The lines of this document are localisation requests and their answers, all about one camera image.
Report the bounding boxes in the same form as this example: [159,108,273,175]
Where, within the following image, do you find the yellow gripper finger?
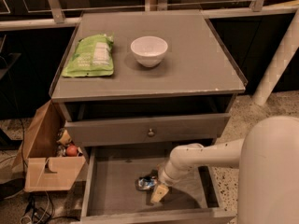
[150,184,169,203]

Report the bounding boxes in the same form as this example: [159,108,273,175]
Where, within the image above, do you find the crushed redbull can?
[136,175,158,191]

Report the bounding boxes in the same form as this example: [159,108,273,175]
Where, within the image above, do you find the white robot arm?
[158,116,299,224]

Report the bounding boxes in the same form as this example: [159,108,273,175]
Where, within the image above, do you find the open middle drawer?
[81,143,235,224]

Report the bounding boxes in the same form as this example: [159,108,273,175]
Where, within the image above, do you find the round metal drawer knob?
[148,129,155,137]

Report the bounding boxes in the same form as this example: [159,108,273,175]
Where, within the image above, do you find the closed top drawer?
[65,113,230,147]

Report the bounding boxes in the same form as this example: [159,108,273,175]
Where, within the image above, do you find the grey drawer cabinet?
[49,9,249,224]

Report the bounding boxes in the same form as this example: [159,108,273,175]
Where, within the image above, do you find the red apple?
[66,145,78,157]

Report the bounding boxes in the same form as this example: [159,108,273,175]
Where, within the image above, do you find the yellow item in box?
[57,129,72,146]

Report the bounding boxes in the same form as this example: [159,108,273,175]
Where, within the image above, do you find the brown cardboard box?
[13,101,86,192]

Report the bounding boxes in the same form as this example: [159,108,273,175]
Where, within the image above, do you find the white ceramic bowl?
[130,36,168,68]

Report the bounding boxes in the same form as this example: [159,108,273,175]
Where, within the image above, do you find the green snack bag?
[62,34,114,77]

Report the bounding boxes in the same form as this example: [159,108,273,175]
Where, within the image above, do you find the white diagonal support pole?
[252,10,299,105]

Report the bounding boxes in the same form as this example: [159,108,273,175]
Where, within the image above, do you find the black cables on floor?
[19,189,82,224]

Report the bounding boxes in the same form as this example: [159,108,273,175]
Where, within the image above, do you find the metal railing frame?
[0,0,299,31]

